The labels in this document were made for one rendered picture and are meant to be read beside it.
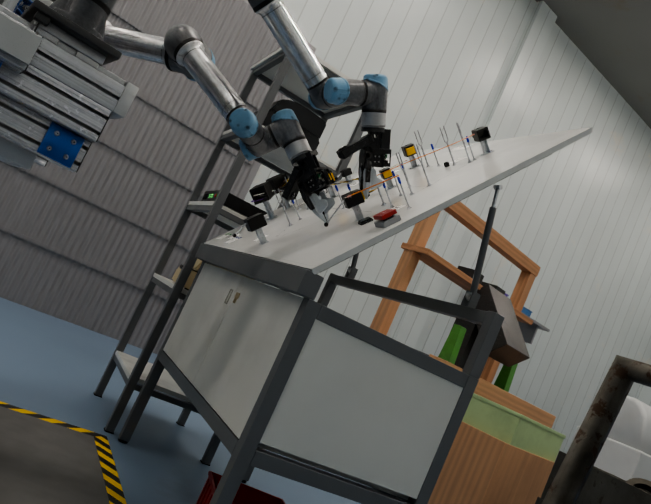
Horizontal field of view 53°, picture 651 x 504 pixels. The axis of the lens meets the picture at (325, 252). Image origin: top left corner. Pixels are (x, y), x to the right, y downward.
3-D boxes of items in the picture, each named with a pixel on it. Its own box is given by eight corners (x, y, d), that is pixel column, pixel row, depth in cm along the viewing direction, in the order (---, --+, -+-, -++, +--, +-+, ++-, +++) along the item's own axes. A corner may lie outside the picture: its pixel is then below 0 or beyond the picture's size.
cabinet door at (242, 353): (235, 438, 164) (300, 296, 169) (189, 383, 214) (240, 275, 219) (244, 441, 165) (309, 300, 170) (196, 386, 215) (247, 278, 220)
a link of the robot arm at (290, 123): (270, 122, 204) (295, 111, 203) (284, 154, 202) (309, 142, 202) (265, 116, 196) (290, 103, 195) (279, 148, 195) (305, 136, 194)
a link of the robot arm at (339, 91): (316, 106, 193) (349, 109, 198) (334, 102, 183) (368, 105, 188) (317, 79, 192) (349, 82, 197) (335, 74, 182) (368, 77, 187)
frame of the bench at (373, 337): (171, 601, 156) (309, 298, 165) (117, 438, 264) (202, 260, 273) (368, 647, 180) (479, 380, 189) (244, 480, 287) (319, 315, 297)
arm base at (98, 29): (48, 10, 155) (67, -26, 157) (37, 19, 168) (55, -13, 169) (106, 46, 164) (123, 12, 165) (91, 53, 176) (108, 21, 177)
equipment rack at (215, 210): (102, 431, 265) (292, 39, 286) (91, 391, 320) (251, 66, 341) (212, 467, 285) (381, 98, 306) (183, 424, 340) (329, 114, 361)
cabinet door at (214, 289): (191, 383, 215) (242, 275, 219) (162, 349, 265) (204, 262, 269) (196, 385, 216) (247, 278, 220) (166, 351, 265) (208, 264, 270)
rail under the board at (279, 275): (296, 292, 164) (307, 269, 165) (194, 256, 271) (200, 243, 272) (314, 301, 166) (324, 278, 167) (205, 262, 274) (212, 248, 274)
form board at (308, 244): (205, 246, 273) (203, 242, 273) (399, 157, 308) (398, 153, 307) (313, 275, 165) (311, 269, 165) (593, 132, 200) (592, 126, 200)
